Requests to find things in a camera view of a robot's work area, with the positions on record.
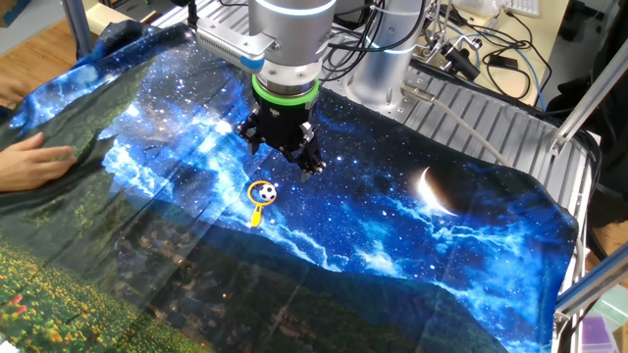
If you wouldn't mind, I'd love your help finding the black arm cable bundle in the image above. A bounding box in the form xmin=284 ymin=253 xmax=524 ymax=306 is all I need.
xmin=321 ymin=0 xmax=428 ymax=83

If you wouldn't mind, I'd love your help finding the yellow bubble ring wand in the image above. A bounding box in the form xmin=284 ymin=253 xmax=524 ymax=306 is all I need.
xmin=246 ymin=179 xmax=279 ymax=228

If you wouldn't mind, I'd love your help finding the galaxy landscape print cloth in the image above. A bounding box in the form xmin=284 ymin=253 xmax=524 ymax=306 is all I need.
xmin=0 ymin=22 xmax=580 ymax=353

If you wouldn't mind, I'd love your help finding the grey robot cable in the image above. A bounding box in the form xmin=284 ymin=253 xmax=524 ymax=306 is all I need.
xmin=400 ymin=83 xmax=512 ymax=168

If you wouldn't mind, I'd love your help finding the black power adapter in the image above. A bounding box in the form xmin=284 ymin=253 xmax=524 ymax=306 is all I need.
xmin=489 ymin=54 xmax=520 ymax=71

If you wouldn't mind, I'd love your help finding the aluminium frame beam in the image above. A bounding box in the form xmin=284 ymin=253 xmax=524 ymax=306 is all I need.
xmin=553 ymin=254 xmax=628 ymax=323

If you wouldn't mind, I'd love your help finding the person's left hand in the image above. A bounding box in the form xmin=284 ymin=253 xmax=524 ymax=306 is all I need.
xmin=0 ymin=76 xmax=31 ymax=107

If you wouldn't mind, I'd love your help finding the white keyboard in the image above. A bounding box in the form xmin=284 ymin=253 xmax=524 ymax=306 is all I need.
xmin=503 ymin=0 xmax=541 ymax=19

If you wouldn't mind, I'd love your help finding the green wrist adapter ring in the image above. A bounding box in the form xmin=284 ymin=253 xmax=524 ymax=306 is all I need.
xmin=251 ymin=74 xmax=321 ymax=108

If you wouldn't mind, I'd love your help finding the blue cable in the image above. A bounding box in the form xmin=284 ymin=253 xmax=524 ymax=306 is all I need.
xmin=444 ymin=22 xmax=548 ymax=112

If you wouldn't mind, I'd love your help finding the black camera on stand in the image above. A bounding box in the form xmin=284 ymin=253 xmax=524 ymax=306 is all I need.
xmin=438 ymin=41 xmax=482 ymax=82

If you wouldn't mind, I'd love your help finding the black office chair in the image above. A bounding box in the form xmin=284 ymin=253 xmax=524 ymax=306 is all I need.
xmin=546 ymin=0 xmax=628 ymax=229

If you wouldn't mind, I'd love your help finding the aluminium frame post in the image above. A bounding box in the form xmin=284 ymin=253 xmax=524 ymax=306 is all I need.
xmin=548 ymin=43 xmax=628 ymax=158
xmin=61 ymin=0 xmax=95 ymax=59

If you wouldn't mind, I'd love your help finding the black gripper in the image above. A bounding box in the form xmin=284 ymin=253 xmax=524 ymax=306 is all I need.
xmin=236 ymin=96 xmax=328 ymax=183

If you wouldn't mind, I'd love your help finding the person's right hand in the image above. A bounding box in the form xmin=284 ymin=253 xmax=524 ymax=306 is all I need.
xmin=0 ymin=131 xmax=79 ymax=193

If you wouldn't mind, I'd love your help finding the purple box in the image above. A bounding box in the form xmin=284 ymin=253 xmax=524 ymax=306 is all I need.
xmin=581 ymin=316 xmax=617 ymax=353

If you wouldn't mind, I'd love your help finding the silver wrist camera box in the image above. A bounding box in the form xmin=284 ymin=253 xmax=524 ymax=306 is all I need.
xmin=194 ymin=18 xmax=277 ymax=75

